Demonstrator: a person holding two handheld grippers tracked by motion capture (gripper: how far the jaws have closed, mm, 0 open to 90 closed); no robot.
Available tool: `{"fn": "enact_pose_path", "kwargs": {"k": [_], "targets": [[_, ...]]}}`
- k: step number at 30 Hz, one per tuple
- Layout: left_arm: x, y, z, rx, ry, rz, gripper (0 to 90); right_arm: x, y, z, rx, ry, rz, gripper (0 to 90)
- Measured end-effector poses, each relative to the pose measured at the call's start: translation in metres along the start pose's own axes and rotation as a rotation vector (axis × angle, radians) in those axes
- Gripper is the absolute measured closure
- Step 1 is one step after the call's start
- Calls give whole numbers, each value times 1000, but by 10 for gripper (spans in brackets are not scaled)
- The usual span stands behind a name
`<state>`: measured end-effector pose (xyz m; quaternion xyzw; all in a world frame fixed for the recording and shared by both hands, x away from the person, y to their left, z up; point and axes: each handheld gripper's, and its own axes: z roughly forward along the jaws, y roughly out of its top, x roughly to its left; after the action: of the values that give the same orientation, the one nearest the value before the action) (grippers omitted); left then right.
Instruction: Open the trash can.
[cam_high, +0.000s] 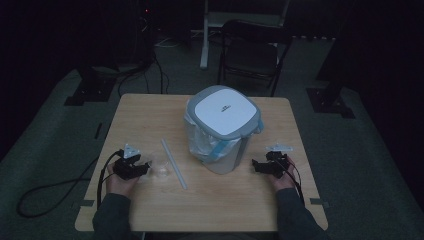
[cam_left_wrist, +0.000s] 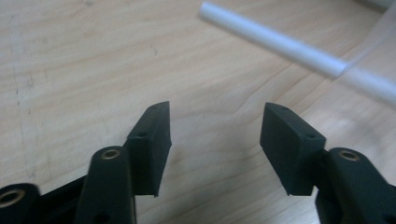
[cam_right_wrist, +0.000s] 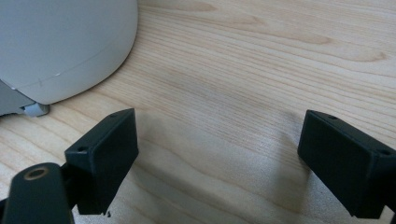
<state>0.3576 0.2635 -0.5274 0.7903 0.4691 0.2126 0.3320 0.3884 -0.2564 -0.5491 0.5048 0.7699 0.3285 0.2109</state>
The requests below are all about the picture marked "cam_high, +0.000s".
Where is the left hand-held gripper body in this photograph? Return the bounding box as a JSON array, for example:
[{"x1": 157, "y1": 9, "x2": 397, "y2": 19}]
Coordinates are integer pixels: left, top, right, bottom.
[{"x1": 112, "y1": 143, "x2": 144, "y2": 181}]

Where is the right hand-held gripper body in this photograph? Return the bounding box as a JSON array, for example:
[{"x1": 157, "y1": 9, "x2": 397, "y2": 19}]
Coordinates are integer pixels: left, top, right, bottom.
[{"x1": 264, "y1": 143, "x2": 295, "y2": 180}]

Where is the clear plastic cup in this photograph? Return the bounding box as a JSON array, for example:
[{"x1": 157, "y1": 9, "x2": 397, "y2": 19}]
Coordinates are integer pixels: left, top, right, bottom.
[{"x1": 146, "y1": 151, "x2": 173, "y2": 180}]

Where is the white straw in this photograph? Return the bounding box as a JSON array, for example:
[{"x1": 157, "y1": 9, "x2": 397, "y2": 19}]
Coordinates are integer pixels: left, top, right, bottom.
[{"x1": 160, "y1": 138, "x2": 189, "y2": 191}]

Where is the grey bin with white lid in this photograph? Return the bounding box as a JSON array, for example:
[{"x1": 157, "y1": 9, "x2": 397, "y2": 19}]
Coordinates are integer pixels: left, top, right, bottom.
[{"x1": 184, "y1": 84, "x2": 264, "y2": 176}]

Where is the person's right hand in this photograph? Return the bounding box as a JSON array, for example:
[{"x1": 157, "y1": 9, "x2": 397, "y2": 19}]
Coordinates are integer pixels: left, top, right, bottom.
[{"x1": 267, "y1": 155, "x2": 298, "y2": 193}]

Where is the person's left hand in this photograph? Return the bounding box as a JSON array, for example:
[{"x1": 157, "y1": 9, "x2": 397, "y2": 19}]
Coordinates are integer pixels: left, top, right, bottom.
[{"x1": 106, "y1": 168, "x2": 142, "y2": 200}]

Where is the small black floor strip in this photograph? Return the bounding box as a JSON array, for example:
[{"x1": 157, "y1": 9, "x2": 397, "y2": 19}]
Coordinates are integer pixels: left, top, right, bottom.
[{"x1": 93, "y1": 122, "x2": 104, "y2": 141}]

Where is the clear plastic bin liner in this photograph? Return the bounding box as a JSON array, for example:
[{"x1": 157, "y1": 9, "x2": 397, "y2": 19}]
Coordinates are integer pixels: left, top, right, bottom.
[{"x1": 184, "y1": 109, "x2": 234, "y2": 164}]

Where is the black stand with base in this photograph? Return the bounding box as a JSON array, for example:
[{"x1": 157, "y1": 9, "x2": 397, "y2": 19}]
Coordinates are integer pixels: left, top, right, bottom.
[
  {"x1": 305, "y1": 33, "x2": 356, "y2": 120},
  {"x1": 64, "y1": 63, "x2": 117, "y2": 107}
]

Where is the black folding chair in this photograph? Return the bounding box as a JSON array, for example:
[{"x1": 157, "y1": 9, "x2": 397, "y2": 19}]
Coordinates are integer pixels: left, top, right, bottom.
[{"x1": 217, "y1": 19, "x2": 294, "y2": 98}]

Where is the dark equipment rack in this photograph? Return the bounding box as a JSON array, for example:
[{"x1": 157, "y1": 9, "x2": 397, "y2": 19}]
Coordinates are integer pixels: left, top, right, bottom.
[{"x1": 116, "y1": 0, "x2": 158, "y2": 68}]

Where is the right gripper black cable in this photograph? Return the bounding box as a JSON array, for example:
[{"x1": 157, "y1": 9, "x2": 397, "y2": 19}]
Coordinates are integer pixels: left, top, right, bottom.
[{"x1": 275, "y1": 159, "x2": 306, "y2": 205}]

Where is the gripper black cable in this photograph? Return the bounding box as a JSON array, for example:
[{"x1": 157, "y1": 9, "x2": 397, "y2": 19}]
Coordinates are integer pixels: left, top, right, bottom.
[
  {"x1": 96, "y1": 149, "x2": 125, "y2": 210},
  {"x1": 275, "y1": 159, "x2": 306, "y2": 205}
]

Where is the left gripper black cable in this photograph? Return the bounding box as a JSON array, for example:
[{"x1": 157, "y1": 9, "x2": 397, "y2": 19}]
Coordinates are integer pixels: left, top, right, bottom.
[{"x1": 96, "y1": 149, "x2": 125, "y2": 210}]

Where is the long black floor cable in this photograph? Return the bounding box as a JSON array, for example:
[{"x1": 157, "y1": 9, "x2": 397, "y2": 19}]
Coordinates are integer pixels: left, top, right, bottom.
[{"x1": 16, "y1": 156, "x2": 100, "y2": 219}]

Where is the white desk frame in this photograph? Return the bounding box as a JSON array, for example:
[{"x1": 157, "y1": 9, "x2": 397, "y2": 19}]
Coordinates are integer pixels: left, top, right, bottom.
[{"x1": 199, "y1": 0, "x2": 292, "y2": 70}]

